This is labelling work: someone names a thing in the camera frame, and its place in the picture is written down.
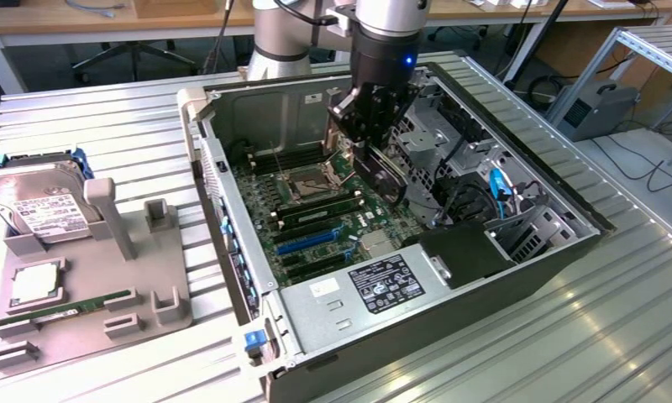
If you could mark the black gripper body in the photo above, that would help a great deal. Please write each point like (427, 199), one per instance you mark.
(383, 59)

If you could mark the graphics card with black fan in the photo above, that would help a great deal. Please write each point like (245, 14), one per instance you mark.
(387, 176)

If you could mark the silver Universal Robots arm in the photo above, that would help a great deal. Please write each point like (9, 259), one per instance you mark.
(285, 38)

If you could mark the silver metal drive cage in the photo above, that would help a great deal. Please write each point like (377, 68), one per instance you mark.
(431, 138)

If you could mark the black office chair base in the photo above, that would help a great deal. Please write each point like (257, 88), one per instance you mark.
(433, 34)

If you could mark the metal socket cover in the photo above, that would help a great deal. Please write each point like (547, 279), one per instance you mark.
(329, 165)

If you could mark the thin locking lever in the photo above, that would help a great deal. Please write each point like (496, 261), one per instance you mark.
(277, 161)

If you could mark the CPU socket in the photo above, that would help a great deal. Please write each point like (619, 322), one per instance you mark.
(308, 186)

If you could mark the green motherboard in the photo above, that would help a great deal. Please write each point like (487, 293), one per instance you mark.
(369, 220)

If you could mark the installed RAM stick with label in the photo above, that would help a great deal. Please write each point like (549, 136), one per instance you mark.
(321, 217)

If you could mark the black slanted pole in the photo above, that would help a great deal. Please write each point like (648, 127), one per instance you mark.
(536, 42)

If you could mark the small white box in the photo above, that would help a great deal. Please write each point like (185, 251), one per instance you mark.
(529, 3)

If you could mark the black long expansion slot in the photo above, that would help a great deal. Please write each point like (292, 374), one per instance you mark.
(303, 236)
(319, 266)

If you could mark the silver chipset heatsink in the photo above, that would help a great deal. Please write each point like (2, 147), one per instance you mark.
(380, 244)

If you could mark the blue expansion slot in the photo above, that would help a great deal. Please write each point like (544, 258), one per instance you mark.
(308, 245)

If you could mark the black short expansion slot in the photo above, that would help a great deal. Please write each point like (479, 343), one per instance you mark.
(297, 261)

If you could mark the black plastic shroud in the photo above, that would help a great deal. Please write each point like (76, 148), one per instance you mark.
(459, 252)

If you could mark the silver perforated disk bay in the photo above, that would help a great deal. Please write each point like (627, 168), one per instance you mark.
(529, 241)

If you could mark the silver office chair base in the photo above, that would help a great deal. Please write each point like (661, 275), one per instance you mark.
(137, 48)

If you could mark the silver power supply unit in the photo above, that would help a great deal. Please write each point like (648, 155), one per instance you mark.
(324, 319)

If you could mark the open black PC case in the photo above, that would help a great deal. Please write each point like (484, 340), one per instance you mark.
(537, 285)

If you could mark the blue case latch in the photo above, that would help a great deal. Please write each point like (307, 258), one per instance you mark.
(255, 340)

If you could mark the silver hard disk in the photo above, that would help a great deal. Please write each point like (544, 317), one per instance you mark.
(44, 197)

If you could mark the grey parts rack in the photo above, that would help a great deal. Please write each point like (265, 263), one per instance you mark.
(89, 285)

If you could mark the silver CPU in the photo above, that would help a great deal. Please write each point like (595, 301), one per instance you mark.
(33, 283)

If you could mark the green RAM stick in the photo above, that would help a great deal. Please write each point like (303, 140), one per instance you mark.
(56, 314)

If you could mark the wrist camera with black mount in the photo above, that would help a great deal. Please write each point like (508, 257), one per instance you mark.
(344, 21)

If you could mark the wooden desk white frame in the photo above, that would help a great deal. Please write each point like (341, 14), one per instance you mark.
(593, 10)
(33, 21)

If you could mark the aluminium profile frame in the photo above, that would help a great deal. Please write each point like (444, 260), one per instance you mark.
(649, 46)

